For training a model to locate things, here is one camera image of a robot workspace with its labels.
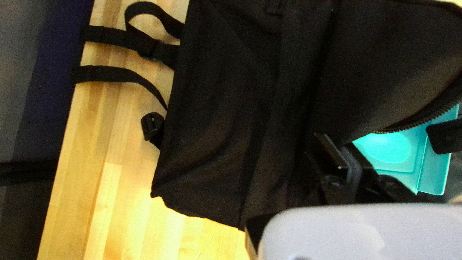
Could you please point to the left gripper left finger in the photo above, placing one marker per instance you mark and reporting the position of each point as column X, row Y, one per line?
column 334, row 177

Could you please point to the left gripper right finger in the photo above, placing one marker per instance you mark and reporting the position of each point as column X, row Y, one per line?
column 445, row 139

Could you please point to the translucent teal lunch box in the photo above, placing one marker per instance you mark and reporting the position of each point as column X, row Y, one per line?
column 397, row 153

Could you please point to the black backpack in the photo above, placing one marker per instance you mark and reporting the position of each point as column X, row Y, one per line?
column 234, row 108

